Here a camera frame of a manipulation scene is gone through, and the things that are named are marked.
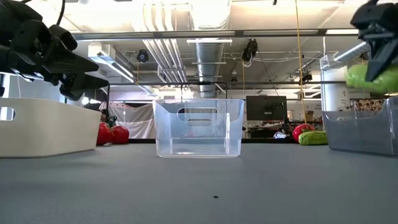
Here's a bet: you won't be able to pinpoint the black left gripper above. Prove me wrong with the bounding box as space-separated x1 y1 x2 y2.
0 12 109 101

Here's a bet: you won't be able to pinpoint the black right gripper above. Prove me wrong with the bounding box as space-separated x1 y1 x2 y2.
350 0 398 83

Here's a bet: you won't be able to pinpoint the green bag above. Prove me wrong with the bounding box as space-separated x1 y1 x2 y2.
345 63 398 94
298 130 329 146

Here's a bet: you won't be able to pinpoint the dotted pattern panel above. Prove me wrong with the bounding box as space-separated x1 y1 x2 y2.
353 98 386 112

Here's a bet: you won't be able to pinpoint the white column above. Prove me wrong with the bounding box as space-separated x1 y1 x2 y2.
320 65 351 112

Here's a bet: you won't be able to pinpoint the white plastic basket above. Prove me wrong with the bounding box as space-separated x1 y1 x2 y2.
0 98 102 159

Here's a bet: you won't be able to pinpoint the small black hanging device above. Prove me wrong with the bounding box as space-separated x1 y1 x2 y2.
300 72 313 86

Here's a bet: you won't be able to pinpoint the white hanging sheet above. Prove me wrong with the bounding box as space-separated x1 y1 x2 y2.
108 101 156 139

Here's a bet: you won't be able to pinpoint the grey translucent plastic basket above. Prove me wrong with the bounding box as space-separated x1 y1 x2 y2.
322 96 398 156

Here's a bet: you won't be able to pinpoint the white ceiling pipes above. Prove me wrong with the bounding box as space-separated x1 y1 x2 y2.
142 39 188 84

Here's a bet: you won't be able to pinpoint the clear plastic basket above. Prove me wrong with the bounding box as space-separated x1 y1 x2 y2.
152 98 245 159

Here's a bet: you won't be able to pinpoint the black horizontal bar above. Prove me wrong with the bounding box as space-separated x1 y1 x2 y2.
107 80 348 87

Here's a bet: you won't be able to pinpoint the black monitor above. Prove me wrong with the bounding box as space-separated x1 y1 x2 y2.
246 95 289 122

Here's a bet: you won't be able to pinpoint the white ceiling light fixture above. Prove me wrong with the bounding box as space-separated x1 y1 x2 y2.
186 38 233 44

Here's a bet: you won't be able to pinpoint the black vertical post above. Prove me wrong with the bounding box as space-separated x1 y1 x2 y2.
105 84 111 124

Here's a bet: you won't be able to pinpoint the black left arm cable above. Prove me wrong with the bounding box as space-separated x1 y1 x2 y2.
55 0 67 26

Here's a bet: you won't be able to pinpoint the black ceiling camera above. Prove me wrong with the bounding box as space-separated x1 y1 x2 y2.
136 49 149 63

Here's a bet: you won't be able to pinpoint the yellow hanging cable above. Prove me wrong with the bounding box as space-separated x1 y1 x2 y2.
294 0 308 124

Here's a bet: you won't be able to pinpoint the grey overhead frame beam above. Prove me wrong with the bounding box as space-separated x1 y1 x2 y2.
71 29 359 41

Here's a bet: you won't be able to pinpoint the black aluminium table frame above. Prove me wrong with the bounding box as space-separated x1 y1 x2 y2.
128 138 300 144

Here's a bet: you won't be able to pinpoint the silver air duct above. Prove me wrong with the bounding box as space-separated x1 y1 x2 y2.
195 40 225 99

